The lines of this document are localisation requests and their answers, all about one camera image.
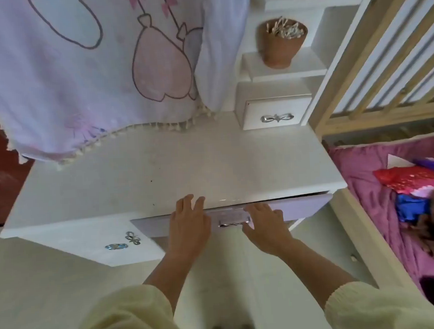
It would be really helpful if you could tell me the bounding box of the person's right hand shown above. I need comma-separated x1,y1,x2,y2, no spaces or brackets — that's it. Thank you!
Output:
241,201,295,258

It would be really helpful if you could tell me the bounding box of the person's left hand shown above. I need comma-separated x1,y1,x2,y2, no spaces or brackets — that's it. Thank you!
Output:
164,193,214,264

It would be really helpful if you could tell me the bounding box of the white table drawer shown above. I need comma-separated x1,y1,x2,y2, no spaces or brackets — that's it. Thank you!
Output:
130,193,336,241

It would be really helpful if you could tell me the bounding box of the person's right forearm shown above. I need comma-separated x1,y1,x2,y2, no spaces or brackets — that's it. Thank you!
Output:
279,231,434,329

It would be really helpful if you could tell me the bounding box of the person's left forearm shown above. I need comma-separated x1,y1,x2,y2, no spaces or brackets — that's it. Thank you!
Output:
73,252,205,329

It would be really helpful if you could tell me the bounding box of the white table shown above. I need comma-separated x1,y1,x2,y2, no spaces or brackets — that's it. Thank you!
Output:
0,112,351,273

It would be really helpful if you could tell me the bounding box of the blue cloth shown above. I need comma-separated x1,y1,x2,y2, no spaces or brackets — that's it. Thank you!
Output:
394,191,434,237

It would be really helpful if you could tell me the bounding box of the white paper sheet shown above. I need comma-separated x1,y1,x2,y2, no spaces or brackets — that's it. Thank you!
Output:
387,152,416,169

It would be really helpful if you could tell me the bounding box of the red shiny packet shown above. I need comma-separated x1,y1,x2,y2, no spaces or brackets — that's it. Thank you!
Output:
373,162,434,199

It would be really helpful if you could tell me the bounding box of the white shelf unit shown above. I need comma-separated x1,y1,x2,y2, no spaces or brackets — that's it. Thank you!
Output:
230,0,383,131

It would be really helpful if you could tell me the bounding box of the terracotta pot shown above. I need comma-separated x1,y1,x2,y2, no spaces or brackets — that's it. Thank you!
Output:
257,16,311,70

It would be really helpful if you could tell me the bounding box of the pink cartoon print cloth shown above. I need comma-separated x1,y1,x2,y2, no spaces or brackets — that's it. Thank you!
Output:
0,0,261,168

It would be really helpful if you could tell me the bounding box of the bunch of cotton swabs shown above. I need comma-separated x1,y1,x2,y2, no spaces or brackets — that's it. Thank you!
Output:
268,16,306,41

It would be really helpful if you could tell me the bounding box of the small white bow-handle drawer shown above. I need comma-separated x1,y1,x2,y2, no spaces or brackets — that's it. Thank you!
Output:
235,94,315,131

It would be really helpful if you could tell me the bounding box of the wooden bed frame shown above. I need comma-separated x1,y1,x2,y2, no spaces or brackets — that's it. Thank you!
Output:
296,0,434,297

